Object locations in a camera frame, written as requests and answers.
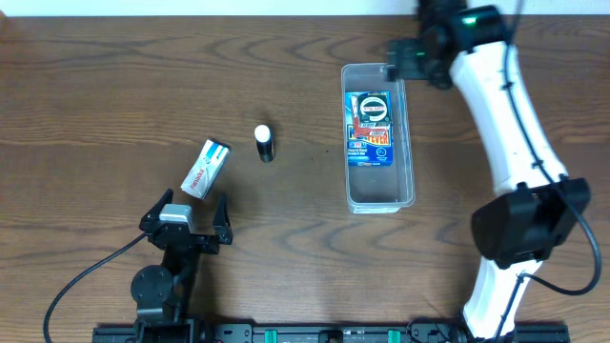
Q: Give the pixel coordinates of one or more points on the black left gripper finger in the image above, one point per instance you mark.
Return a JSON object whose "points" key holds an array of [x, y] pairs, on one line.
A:
{"points": [[153, 214], [221, 222]]}

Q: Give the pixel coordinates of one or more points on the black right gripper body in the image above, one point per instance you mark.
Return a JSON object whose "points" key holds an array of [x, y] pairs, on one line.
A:
{"points": [[407, 59]]}

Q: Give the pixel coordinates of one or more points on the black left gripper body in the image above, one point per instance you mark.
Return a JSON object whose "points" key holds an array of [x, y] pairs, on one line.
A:
{"points": [[189, 239]]}

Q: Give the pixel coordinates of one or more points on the white green Panadol box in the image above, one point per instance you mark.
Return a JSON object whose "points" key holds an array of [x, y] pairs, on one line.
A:
{"points": [[205, 169]]}

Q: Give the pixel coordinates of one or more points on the dark bottle white cap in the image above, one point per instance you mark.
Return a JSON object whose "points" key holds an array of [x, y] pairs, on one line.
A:
{"points": [[265, 145]]}

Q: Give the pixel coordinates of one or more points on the blue Kool Fever box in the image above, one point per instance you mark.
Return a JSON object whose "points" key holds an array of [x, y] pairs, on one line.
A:
{"points": [[367, 151]]}

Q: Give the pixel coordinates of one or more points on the red Panadol box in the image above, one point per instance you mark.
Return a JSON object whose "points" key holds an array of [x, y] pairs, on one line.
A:
{"points": [[359, 131]]}

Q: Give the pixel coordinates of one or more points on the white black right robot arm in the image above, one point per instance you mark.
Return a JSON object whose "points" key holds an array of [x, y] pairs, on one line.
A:
{"points": [[537, 203]]}

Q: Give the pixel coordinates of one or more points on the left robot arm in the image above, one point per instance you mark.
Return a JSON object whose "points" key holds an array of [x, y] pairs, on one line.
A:
{"points": [[162, 292]]}

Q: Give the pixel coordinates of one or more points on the clear plastic container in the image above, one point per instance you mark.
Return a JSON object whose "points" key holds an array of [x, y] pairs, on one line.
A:
{"points": [[380, 189]]}

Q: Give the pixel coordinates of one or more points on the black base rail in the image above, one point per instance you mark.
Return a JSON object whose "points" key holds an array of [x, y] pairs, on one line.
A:
{"points": [[419, 331]]}

